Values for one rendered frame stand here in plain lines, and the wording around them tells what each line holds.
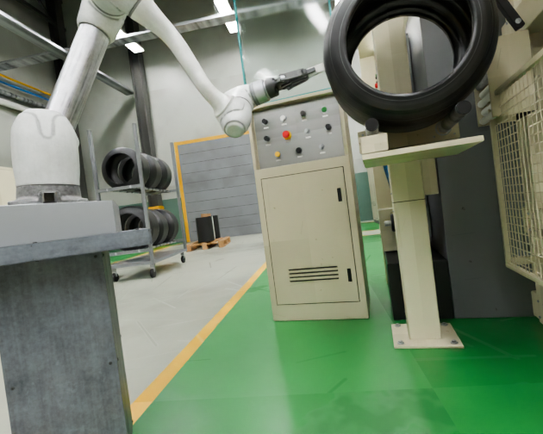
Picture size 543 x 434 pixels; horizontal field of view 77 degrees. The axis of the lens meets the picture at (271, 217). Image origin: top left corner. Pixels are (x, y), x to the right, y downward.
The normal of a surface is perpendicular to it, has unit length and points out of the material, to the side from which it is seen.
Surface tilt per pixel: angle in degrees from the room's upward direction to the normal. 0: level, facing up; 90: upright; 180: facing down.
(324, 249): 90
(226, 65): 90
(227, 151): 90
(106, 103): 90
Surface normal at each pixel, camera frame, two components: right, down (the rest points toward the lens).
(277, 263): -0.29, 0.06
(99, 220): 0.37, -0.03
